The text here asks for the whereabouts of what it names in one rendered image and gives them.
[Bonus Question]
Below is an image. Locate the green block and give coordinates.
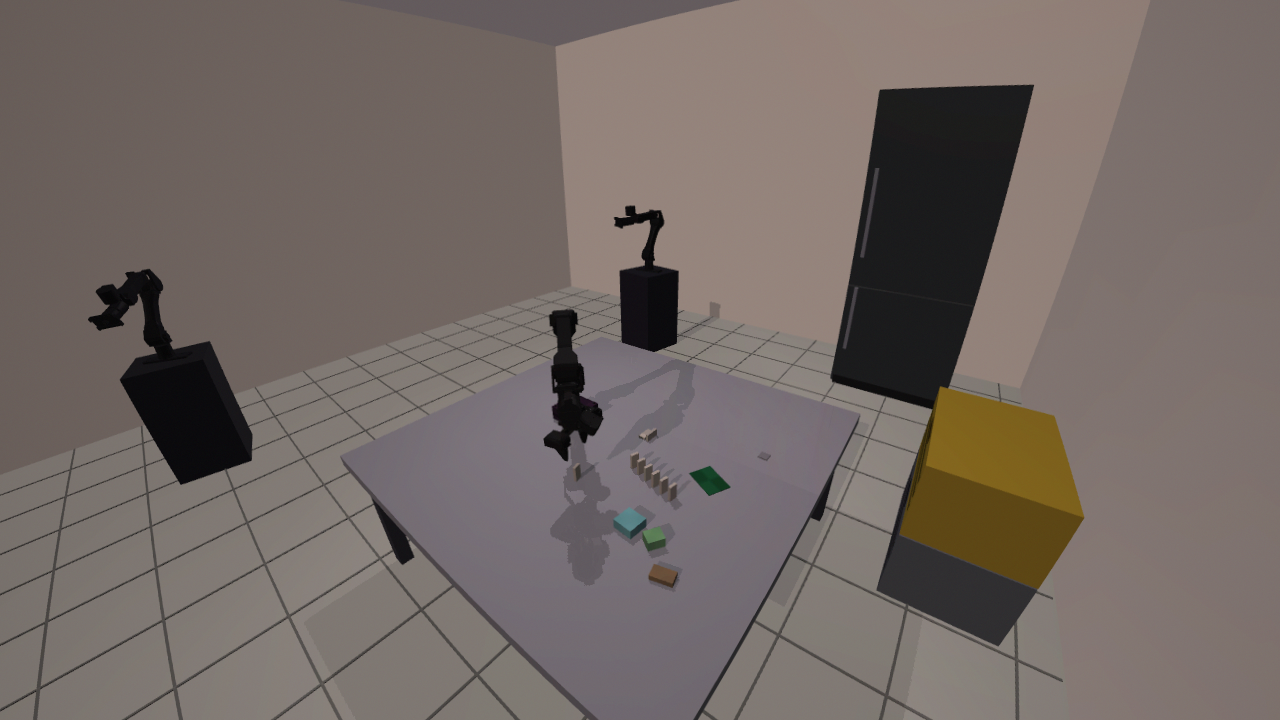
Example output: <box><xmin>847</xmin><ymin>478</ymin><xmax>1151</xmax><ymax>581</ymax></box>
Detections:
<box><xmin>643</xmin><ymin>527</ymin><xmax>666</xmax><ymax>551</ymax></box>

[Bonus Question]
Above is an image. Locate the green flat mat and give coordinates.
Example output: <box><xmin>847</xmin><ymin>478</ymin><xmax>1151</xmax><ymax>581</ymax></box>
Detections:
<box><xmin>689</xmin><ymin>466</ymin><xmax>731</xmax><ymax>496</ymax></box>

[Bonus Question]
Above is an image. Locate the teal block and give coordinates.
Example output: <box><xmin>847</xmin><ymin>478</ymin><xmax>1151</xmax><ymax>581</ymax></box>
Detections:
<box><xmin>613</xmin><ymin>507</ymin><xmax>646</xmax><ymax>539</ymax></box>

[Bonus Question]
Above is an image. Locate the brown rectangular block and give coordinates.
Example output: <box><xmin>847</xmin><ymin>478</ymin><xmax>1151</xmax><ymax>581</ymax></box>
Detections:
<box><xmin>649</xmin><ymin>564</ymin><xmax>678</xmax><ymax>588</ymax></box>

